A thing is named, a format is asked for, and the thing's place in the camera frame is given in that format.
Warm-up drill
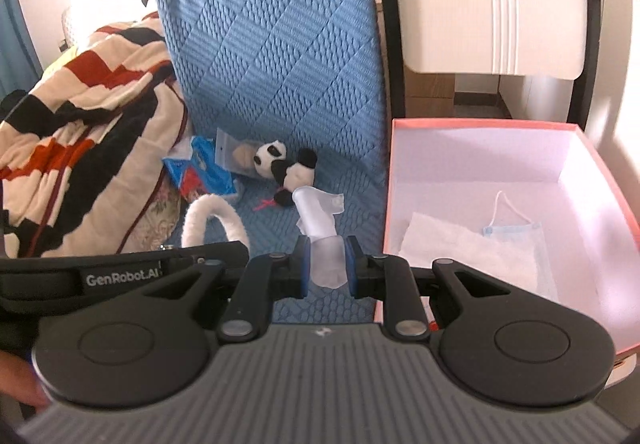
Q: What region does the person's left hand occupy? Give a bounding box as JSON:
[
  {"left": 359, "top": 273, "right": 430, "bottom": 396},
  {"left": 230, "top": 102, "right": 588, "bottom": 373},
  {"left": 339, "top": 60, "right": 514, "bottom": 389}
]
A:
[{"left": 0, "top": 352, "right": 49, "bottom": 409}]

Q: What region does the white fluffy headband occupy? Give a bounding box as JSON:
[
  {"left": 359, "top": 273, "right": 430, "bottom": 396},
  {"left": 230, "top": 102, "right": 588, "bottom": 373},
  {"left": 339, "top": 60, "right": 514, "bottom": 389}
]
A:
[{"left": 181, "top": 193, "right": 251, "bottom": 251}]

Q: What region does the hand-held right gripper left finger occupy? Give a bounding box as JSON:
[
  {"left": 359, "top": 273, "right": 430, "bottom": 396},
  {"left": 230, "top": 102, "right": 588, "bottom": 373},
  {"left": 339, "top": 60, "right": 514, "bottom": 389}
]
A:
[{"left": 140, "top": 234, "right": 313, "bottom": 345}]

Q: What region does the clear zip bag with beige toy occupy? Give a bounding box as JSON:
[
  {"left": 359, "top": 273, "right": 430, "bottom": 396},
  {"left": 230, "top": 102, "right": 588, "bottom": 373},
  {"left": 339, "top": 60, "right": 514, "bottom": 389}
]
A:
[{"left": 215, "top": 127, "right": 262, "bottom": 178}]

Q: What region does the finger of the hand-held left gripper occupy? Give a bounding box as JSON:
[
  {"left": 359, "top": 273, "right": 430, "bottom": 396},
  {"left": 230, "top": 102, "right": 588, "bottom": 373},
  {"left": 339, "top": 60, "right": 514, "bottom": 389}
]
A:
[{"left": 169, "top": 244, "right": 252, "bottom": 282}]

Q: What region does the panda plush toy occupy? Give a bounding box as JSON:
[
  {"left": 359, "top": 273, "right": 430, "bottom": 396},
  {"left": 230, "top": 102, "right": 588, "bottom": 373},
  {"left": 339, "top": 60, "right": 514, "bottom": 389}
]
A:
[{"left": 252, "top": 140, "right": 319, "bottom": 208}]

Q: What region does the blue tissue packet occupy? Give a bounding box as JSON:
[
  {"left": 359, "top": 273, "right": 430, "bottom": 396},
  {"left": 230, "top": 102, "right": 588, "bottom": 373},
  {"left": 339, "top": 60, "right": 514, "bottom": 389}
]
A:
[{"left": 162, "top": 135, "right": 242, "bottom": 203}]

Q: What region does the pink box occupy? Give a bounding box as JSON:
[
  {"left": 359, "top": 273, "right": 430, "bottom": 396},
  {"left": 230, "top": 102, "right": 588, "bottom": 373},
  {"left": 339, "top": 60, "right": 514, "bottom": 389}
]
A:
[{"left": 374, "top": 118, "right": 640, "bottom": 391}]

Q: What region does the white textured pillow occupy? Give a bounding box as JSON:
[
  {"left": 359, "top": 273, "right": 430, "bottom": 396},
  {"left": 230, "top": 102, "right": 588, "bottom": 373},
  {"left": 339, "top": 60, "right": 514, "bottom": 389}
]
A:
[{"left": 60, "top": 6, "right": 77, "bottom": 48}]

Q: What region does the floral cushion with maroon piping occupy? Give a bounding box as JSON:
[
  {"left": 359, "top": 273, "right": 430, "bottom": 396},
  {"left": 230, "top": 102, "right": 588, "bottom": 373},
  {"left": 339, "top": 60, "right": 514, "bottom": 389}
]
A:
[{"left": 117, "top": 164, "right": 189, "bottom": 253}]

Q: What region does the blue curtain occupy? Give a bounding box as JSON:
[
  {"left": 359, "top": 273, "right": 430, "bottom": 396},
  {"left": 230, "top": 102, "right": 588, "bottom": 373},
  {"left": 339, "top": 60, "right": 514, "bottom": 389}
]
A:
[{"left": 0, "top": 0, "right": 45, "bottom": 98}]

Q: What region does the blue textured chair cover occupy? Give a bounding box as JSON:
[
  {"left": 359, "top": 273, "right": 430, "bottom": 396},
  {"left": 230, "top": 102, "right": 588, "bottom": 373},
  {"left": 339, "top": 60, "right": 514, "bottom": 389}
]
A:
[{"left": 145, "top": 0, "right": 392, "bottom": 325}]

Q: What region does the blue face mask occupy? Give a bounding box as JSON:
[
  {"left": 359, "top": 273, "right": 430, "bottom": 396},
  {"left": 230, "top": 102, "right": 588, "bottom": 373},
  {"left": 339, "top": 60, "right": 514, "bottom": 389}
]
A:
[{"left": 482, "top": 190, "right": 560, "bottom": 303}]

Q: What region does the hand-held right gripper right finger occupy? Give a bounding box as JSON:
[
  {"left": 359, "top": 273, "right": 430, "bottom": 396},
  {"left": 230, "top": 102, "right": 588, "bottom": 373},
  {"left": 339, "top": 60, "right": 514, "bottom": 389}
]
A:
[{"left": 344, "top": 235, "right": 512, "bottom": 341}]

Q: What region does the striped blanket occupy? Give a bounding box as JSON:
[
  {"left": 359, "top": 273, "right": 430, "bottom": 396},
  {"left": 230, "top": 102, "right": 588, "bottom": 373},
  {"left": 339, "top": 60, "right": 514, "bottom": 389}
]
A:
[{"left": 0, "top": 12, "right": 194, "bottom": 258}]

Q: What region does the white tissue sheet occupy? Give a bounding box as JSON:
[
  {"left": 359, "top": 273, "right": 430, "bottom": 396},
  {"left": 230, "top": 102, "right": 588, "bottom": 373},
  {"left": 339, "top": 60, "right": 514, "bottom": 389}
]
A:
[{"left": 402, "top": 211, "right": 547, "bottom": 293}]

